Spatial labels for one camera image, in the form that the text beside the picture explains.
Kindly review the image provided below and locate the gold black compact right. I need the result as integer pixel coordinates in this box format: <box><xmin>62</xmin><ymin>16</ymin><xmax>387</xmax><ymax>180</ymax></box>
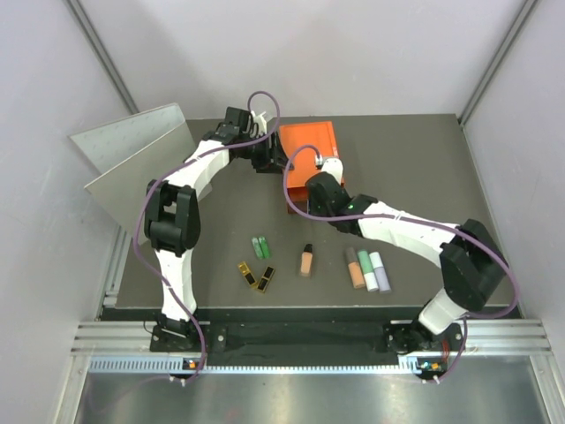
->
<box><xmin>256</xmin><ymin>266</ymin><xmax>275</xmax><ymax>292</ymax></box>

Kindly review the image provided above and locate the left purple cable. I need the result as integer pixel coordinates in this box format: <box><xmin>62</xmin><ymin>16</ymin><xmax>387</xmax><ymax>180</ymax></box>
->
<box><xmin>131</xmin><ymin>90</ymin><xmax>282</xmax><ymax>381</ymax></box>

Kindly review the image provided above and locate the aluminium frame rail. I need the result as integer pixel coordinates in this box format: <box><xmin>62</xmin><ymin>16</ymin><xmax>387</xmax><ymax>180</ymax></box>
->
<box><xmin>72</xmin><ymin>319</ymin><xmax>552</xmax><ymax>356</ymax></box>

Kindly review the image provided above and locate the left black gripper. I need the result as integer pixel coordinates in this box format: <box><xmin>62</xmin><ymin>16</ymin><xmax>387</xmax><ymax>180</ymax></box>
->
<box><xmin>238</xmin><ymin>130</ymin><xmax>292</xmax><ymax>174</ymax></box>

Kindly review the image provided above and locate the orange drawer box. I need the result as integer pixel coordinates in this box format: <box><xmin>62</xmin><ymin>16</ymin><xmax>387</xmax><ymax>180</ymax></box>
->
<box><xmin>279</xmin><ymin>121</ymin><xmax>339</xmax><ymax>212</ymax></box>

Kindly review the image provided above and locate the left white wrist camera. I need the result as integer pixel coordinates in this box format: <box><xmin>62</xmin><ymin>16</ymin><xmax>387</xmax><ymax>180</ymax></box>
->
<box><xmin>249</xmin><ymin>110</ymin><xmax>271</xmax><ymax>138</ymax></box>

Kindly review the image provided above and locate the gold black compact left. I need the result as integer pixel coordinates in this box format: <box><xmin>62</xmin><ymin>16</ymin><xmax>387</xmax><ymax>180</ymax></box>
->
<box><xmin>237</xmin><ymin>261</ymin><xmax>258</xmax><ymax>288</ymax></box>

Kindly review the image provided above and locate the lilac white tube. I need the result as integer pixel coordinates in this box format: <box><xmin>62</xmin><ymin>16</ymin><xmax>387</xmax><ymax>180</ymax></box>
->
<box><xmin>369</xmin><ymin>252</ymin><xmax>391</xmax><ymax>293</ymax></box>

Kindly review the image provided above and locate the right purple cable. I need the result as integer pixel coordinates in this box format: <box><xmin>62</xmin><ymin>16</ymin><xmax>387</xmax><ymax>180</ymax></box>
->
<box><xmin>282</xmin><ymin>145</ymin><xmax>522</xmax><ymax>383</ymax></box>

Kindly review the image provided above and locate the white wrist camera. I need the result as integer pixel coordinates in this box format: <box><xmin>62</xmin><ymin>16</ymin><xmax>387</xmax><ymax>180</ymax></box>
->
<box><xmin>314</xmin><ymin>155</ymin><xmax>343</xmax><ymax>184</ymax></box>
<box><xmin>249</xmin><ymin>110</ymin><xmax>271</xmax><ymax>138</ymax></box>

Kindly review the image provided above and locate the grey metal panel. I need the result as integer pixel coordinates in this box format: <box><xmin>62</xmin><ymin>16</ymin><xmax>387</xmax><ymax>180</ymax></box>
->
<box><xmin>70</xmin><ymin>103</ymin><xmax>197</xmax><ymax>234</ymax></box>

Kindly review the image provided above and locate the purple cable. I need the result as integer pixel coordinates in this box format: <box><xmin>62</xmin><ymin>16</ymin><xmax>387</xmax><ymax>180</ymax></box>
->
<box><xmin>131</xmin><ymin>90</ymin><xmax>282</xmax><ymax>381</ymax></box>
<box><xmin>282</xmin><ymin>145</ymin><xmax>522</xmax><ymax>383</ymax></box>

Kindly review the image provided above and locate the peach foundation bottle black cap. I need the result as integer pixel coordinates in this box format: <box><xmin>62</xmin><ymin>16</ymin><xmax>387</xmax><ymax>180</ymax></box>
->
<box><xmin>299</xmin><ymin>243</ymin><xmax>313</xmax><ymax>277</ymax></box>

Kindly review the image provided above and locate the green white tube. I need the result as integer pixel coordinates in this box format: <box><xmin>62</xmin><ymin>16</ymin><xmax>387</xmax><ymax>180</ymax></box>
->
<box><xmin>357</xmin><ymin>250</ymin><xmax>379</xmax><ymax>292</ymax></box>

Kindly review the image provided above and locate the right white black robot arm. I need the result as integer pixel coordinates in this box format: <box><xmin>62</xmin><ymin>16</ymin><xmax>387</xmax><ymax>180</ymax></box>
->
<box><xmin>305</xmin><ymin>172</ymin><xmax>506</xmax><ymax>354</ymax></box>

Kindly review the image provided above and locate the green lipstick tube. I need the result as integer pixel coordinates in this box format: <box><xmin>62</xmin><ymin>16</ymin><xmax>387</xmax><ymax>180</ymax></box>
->
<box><xmin>259</xmin><ymin>237</ymin><xmax>271</xmax><ymax>259</ymax></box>
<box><xmin>252</xmin><ymin>238</ymin><xmax>263</xmax><ymax>259</ymax></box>

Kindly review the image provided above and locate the gold black compact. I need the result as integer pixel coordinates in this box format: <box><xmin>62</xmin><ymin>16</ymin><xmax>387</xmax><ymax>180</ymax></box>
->
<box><xmin>237</xmin><ymin>261</ymin><xmax>258</xmax><ymax>288</ymax></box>
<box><xmin>256</xmin><ymin>266</ymin><xmax>275</xmax><ymax>292</ymax></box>

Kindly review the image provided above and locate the green lipstick tube right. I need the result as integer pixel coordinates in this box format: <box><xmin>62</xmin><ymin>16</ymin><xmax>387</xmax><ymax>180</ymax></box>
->
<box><xmin>259</xmin><ymin>237</ymin><xmax>271</xmax><ymax>259</ymax></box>

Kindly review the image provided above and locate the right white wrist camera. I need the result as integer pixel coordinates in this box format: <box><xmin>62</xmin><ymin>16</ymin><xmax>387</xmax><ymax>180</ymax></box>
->
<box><xmin>314</xmin><ymin>155</ymin><xmax>343</xmax><ymax>184</ymax></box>

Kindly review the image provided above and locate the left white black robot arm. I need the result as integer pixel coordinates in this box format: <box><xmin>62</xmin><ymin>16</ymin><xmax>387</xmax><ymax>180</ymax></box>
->
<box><xmin>144</xmin><ymin>107</ymin><xmax>288</xmax><ymax>352</ymax></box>

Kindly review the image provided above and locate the slotted grey cable duct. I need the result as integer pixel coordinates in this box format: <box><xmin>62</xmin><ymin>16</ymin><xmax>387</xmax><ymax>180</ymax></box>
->
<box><xmin>89</xmin><ymin>356</ymin><xmax>422</xmax><ymax>375</ymax></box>

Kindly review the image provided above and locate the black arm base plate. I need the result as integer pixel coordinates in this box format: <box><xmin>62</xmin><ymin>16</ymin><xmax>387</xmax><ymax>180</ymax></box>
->
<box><xmin>150</xmin><ymin>321</ymin><xmax>463</xmax><ymax>359</ymax></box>

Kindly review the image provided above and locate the green lipstick tube left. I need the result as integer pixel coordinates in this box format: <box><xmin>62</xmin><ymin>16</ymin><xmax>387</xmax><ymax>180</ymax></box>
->
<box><xmin>252</xmin><ymin>238</ymin><xmax>263</xmax><ymax>259</ymax></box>

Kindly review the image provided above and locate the orange tube grey cap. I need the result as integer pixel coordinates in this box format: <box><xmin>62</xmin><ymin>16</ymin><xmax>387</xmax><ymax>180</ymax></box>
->
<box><xmin>345</xmin><ymin>247</ymin><xmax>365</xmax><ymax>289</ymax></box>

